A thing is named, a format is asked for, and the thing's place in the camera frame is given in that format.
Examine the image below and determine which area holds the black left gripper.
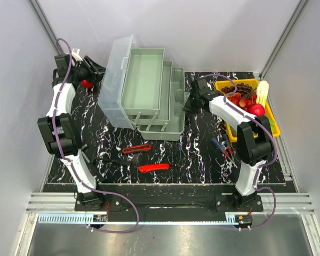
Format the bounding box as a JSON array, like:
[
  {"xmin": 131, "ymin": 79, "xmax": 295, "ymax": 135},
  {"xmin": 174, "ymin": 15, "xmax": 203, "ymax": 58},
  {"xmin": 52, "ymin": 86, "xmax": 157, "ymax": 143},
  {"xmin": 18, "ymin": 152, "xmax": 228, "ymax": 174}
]
[{"xmin": 71, "ymin": 56, "xmax": 110, "ymax": 85}]

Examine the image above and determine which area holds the translucent green tool box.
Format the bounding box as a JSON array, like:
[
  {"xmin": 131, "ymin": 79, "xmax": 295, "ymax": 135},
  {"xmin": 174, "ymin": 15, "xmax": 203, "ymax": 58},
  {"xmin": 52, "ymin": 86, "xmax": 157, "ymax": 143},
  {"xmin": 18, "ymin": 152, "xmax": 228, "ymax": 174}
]
[{"xmin": 98, "ymin": 35, "xmax": 186, "ymax": 141}]

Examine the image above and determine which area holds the red utility knife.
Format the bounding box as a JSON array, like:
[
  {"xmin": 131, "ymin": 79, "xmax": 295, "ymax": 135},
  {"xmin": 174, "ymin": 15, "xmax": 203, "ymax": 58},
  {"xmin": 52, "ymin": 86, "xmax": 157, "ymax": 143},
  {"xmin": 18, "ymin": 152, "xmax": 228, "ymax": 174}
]
[
  {"xmin": 122, "ymin": 144, "xmax": 152, "ymax": 154},
  {"xmin": 138, "ymin": 163, "xmax": 170, "ymax": 173}
]

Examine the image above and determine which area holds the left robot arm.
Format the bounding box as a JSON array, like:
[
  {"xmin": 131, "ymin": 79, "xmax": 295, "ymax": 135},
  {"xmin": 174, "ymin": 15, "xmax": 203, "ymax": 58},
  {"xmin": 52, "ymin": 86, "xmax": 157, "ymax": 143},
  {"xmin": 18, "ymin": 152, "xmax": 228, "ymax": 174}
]
[{"xmin": 37, "ymin": 53, "xmax": 106, "ymax": 211}]

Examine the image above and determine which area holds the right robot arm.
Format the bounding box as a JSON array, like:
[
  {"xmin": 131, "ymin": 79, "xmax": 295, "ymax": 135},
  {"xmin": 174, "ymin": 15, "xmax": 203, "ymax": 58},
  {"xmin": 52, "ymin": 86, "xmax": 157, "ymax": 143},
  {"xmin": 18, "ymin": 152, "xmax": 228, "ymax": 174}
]
[{"xmin": 184, "ymin": 77, "xmax": 276, "ymax": 211}]

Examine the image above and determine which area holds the red plastic apple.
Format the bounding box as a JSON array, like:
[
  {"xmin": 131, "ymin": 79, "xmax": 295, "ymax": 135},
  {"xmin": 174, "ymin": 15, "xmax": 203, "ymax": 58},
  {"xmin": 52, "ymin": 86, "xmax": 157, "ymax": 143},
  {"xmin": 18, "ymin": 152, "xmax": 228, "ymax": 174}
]
[{"xmin": 81, "ymin": 80, "xmax": 94, "ymax": 88}]

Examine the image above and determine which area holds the yellow plastic fruit tray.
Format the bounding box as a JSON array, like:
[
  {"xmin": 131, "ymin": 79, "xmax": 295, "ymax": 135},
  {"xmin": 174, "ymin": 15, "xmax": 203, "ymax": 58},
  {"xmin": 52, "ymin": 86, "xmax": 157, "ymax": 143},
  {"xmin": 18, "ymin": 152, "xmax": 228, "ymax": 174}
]
[{"xmin": 214, "ymin": 78, "xmax": 281, "ymax": 142}]

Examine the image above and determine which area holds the dark purple grape bunch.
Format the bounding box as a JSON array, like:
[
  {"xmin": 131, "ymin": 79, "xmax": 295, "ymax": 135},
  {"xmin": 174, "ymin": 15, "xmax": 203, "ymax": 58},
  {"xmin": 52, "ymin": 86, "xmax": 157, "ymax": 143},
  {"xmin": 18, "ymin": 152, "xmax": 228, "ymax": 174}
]
[{"xmin": 221, "ymin": 83, "xmax": 253, "ymax": 96}]

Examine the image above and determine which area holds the small hammer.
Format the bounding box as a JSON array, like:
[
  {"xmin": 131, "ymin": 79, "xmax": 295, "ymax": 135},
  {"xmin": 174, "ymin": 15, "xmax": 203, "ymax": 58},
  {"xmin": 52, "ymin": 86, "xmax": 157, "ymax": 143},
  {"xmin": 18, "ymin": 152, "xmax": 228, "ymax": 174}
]
[{"xmin": 81, "ymin": 143, "xmax": 91, "ymax": 163}]

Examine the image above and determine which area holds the white corn cob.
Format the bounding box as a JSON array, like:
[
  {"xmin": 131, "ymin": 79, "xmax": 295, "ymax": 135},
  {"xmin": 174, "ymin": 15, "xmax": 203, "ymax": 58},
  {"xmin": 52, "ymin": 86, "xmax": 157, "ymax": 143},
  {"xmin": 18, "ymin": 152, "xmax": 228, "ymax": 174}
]
[{"xmin": 256, "ymin": 81, "xmax": 269, "ymax": 107}]

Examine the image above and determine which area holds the green pepper toy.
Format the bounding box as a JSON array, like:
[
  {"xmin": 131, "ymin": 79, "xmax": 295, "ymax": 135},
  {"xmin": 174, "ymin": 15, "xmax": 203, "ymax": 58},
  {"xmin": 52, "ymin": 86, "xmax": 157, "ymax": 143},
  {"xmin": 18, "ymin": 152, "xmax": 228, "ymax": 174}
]
[{"xmin": 269, "ymin": 119, "xmax": 278, "ymax": 135}]

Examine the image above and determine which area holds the blue handled screwdriver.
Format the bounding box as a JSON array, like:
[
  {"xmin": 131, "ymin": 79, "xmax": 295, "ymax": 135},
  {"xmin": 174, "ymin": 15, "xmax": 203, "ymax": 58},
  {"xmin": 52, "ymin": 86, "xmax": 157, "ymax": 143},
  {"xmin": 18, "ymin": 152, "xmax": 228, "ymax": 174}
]
[{"xmin": 211, "ymin": 138, "xmax": 229, "ymax": 157}]

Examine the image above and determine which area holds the aluminium frame post left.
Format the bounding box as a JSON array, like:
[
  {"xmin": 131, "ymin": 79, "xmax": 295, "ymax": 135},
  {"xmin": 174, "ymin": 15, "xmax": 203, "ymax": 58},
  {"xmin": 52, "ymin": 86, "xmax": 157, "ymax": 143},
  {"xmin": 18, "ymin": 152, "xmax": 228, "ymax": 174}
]
[{"xmin": 28, "ymin": 0, "xmax": 78, "ymax": 81}]

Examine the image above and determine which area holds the aluminium frame post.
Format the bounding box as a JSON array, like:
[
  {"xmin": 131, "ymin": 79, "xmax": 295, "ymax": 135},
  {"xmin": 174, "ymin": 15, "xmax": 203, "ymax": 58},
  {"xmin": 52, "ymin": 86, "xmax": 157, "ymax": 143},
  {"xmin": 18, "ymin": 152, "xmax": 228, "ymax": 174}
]
[
  {"xmin": 258, "ymin": 0, "xmax": 310, "ymax": 81},
  {"xmin": 28, "ymin": 0, "xmax": 78, "ymax": 81}
]

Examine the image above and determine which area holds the black handled tool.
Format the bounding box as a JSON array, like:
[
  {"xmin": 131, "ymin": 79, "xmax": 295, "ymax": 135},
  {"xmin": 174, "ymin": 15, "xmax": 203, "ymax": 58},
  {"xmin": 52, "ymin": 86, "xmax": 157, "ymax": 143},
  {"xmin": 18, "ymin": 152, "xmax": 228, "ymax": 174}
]
[{"xmin": 94, "ymin": 157, "xmax": 132, "ymax": 165}]

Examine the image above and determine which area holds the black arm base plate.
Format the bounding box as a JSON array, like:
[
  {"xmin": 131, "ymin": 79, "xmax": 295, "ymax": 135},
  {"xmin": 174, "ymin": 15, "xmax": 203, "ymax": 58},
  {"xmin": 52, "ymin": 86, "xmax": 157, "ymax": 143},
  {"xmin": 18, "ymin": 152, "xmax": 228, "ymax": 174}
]
[{"xmin": 75, "ymin": 194, "xmax": 263, "ymax": 223}]

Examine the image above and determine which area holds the aluminium front rail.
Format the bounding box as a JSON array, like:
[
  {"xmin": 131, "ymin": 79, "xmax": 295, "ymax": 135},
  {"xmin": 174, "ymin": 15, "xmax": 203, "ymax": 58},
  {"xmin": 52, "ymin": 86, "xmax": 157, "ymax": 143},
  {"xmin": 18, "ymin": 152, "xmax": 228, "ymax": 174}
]
[{"xmin": 26, "ymin": 193, "xmax": 314, "ymax": 226}]

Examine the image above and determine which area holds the aluminium frame post right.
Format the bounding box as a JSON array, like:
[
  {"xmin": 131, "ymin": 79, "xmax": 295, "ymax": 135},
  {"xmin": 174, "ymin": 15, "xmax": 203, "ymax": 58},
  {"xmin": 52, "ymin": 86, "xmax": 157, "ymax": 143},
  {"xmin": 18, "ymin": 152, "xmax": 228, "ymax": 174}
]
[{"xmin": 258, "ymin": 0, "xmax": 310, "ymax": 81}]

